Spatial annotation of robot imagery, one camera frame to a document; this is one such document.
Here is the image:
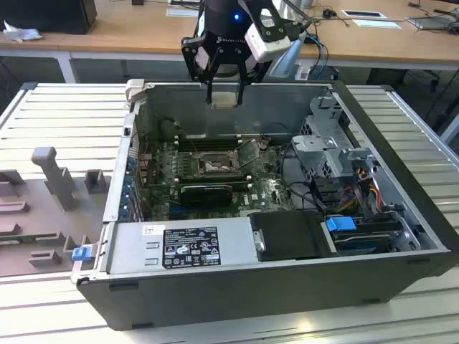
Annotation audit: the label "grey tablet device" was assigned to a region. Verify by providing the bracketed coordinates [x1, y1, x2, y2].
[404, 16, 453, 32]

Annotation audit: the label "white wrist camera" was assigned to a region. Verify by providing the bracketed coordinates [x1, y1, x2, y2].
[245, 0, 309, 64]

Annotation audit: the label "long wooden desk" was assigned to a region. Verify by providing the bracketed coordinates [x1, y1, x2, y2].
[0, 0, 459, 72]

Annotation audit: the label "crumpled white paper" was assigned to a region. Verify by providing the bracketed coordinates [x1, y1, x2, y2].
[2, 19, 44, 44]

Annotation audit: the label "grey case release latch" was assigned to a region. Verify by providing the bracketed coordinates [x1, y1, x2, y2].
[125, 79, 147, 105]

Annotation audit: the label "hard disk drive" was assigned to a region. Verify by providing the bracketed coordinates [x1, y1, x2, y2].
[331, 229, 392, 256]

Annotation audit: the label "black RAM slots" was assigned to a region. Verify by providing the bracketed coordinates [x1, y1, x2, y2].
[177, 173, 252, 191]

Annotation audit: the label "square silver CPU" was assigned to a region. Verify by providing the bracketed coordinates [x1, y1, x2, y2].
[211, 91, 240, 109]

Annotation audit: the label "blue cable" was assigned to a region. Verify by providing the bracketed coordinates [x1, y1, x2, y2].
[304, 34, 329, 72]

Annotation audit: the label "silver power supply unit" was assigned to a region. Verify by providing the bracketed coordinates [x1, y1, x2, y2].
[105, 216, 259, 275]

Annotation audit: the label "green RAM stick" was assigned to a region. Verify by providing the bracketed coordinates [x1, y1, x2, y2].
[0, 234, 39, 248]

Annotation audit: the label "black plastic shroud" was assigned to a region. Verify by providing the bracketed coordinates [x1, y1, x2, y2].
[248, 210, 333, 262]

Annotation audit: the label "grey parts rack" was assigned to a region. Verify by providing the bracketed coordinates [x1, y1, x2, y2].
[0, 146, 113, 279]

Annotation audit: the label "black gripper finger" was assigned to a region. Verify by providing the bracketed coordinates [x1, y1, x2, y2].
[235, 53, 273, 108]
[181, 35, 222, 105]

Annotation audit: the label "black open PC case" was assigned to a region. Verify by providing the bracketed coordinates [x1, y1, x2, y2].
[70, 79, 459, 331]

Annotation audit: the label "CPU socket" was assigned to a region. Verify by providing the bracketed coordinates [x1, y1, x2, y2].
[195, 150, 242, 177]

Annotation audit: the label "metal CPU socket cover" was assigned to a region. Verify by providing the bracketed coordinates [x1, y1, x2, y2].
[235, 138, 262, 171]

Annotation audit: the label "blue expansion slot clips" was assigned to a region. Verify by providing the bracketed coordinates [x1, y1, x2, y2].
[120, 156, 136, 220]

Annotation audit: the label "black internal cable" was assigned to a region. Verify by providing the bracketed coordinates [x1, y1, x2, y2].
[278, 143, 326, 213]

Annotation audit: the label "black graphics card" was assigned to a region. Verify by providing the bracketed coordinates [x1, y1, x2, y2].
[179, 184, 233, 208]

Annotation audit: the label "yellow red wire bundle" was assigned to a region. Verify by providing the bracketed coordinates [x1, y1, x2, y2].
[339, 181, 382, 213]

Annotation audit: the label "silver metal drive cage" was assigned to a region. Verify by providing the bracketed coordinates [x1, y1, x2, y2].
[290, 95, 381, 180]

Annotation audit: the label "blue disk carrier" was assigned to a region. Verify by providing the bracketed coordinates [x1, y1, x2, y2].
[324, 216, 358, 236]

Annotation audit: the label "white paper sheet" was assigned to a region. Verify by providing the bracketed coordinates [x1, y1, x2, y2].
[352, 18, 403, 30]

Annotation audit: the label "green motherboard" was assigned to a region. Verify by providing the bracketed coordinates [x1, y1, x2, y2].
[138, 138, 298, 221]

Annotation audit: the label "thin metal locking lever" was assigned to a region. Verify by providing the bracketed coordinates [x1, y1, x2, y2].
[232, 138, 254, 153]
[189, 135, 207, 169]

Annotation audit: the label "black computer tower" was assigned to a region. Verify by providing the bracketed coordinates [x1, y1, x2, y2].
[0, 0, 98, 35]

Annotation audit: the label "white framed desk grommet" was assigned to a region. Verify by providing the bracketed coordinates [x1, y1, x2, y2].
[340, 9, 388, 19]

